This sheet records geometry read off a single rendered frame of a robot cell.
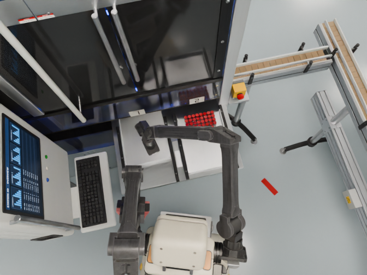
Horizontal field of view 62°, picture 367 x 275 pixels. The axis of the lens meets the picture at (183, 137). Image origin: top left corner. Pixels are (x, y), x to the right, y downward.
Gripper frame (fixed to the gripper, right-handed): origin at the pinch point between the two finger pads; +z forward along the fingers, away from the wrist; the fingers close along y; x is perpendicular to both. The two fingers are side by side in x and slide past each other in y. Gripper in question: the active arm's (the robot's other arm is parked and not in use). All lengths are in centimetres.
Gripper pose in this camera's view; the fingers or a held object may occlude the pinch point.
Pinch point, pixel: (152, 149)
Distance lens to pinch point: 171.9
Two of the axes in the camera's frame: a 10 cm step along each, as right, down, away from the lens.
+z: 0.4, 3.4, 9.4
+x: -9.0, 4.3, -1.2
